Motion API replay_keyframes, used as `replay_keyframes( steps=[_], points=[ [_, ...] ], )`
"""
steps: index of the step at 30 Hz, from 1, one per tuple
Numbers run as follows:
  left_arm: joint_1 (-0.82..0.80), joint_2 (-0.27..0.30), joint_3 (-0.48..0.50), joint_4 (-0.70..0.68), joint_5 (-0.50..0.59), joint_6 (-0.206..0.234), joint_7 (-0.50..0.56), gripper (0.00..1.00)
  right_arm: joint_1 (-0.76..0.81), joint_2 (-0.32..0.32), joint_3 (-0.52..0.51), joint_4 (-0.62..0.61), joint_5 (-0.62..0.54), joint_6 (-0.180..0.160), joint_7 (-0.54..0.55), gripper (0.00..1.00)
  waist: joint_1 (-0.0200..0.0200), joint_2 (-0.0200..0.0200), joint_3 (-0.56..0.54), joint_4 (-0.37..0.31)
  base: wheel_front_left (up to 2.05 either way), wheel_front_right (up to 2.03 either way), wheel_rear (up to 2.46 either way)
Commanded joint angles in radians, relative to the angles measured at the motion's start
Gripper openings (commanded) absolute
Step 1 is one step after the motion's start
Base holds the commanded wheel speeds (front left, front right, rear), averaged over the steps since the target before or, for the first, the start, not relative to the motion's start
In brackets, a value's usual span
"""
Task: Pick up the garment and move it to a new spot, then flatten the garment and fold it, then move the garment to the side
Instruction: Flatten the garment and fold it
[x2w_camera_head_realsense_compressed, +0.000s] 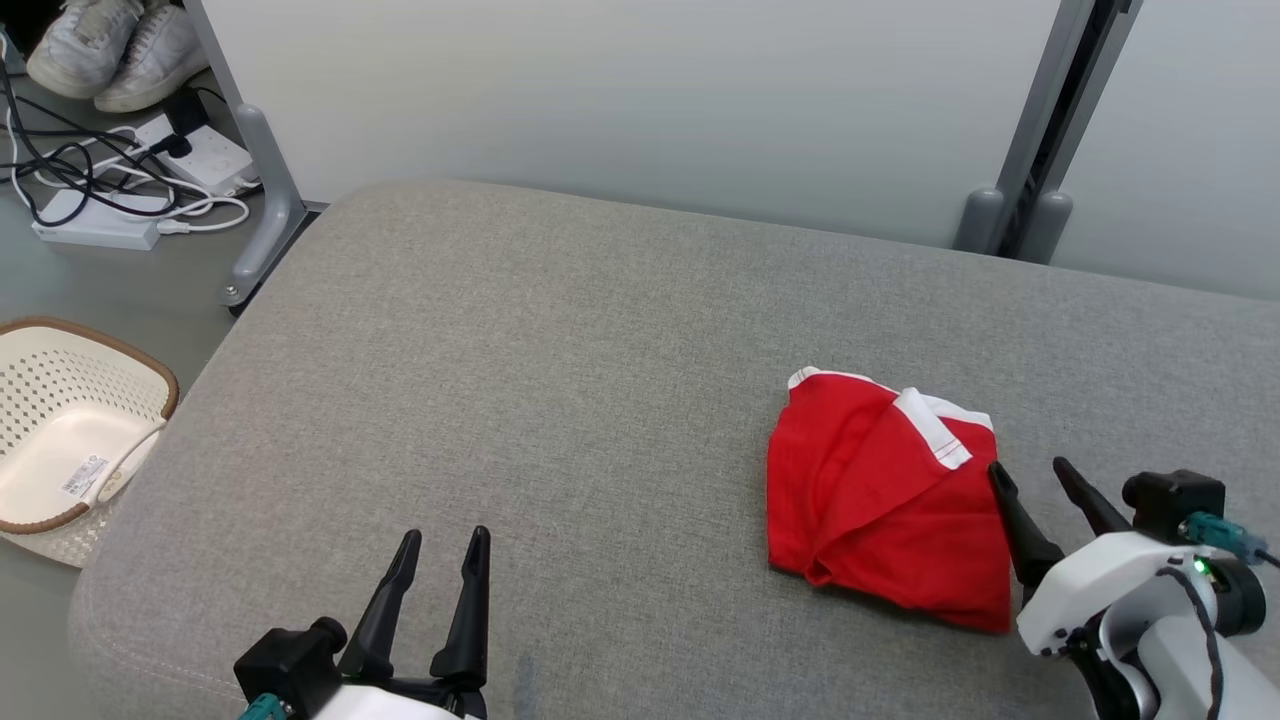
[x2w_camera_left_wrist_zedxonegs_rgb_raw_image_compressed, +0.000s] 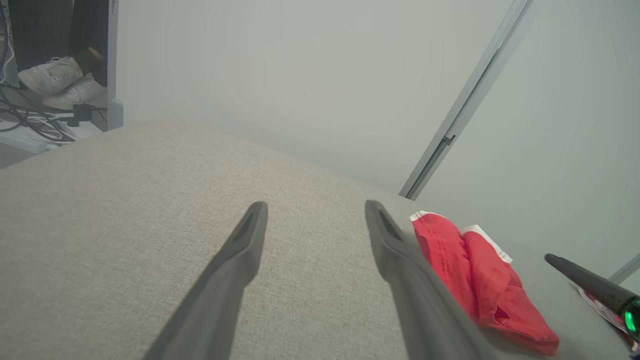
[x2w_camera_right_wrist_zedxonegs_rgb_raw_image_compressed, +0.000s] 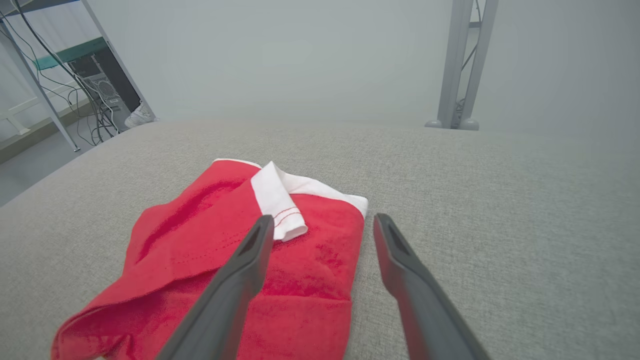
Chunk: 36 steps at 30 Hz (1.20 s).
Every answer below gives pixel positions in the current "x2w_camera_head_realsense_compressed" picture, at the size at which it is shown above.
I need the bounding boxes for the white square power strip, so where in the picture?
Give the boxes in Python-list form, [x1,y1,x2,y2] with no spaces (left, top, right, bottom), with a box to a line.
[128,112,263,199]

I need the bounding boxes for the white long power strip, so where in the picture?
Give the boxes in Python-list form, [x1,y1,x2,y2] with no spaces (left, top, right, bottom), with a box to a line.
[32,188,163,251]

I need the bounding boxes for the red shorts white side panel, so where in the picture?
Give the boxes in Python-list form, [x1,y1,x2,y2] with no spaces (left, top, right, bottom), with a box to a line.
[765,366,1013,634]

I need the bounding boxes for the grey double partition post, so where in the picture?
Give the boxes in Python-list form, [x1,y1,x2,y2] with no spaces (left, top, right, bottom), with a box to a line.
[953,0,1144,263]

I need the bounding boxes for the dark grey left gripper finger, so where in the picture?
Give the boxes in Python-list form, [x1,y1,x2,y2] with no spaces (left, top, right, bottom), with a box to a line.
[430,525,493,691]
[338,528,423,681]

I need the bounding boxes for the black tangled floor cables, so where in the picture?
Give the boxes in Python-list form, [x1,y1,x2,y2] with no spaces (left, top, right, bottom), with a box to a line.
[0,55,201,229]

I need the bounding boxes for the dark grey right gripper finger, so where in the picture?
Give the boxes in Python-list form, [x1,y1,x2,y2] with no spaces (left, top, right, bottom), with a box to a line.
[988,460,1066,589]
[1052,456,1133,536]

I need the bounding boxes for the white sneaker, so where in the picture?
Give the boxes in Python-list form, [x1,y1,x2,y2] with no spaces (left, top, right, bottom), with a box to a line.
[25,0,146,99]
[95,0,211,113]

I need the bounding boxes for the grey metal frame leg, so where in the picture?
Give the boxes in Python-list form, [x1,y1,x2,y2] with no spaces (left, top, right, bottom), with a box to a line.
[183,0,313,316]

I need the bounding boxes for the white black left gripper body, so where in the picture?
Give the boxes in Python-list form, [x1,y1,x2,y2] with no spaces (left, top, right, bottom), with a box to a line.
[300,675,489,720]

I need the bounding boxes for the white power cable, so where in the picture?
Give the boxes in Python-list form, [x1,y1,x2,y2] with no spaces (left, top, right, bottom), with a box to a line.
[8,125,251,238]

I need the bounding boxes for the black cable teal plug right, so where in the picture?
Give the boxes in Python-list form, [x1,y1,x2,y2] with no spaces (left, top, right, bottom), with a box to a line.
[1158,512,1280,720]

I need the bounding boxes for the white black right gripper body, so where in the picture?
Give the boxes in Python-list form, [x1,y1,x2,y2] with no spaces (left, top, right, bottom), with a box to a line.
[1017,530,1268,656]

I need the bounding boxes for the black plug adapter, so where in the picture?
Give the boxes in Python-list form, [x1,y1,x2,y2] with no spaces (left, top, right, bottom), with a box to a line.
[160,88,213,161]

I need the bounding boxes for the cream plastic laundry basket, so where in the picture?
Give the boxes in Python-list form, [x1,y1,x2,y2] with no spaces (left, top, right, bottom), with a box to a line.
[0,317,181,569]

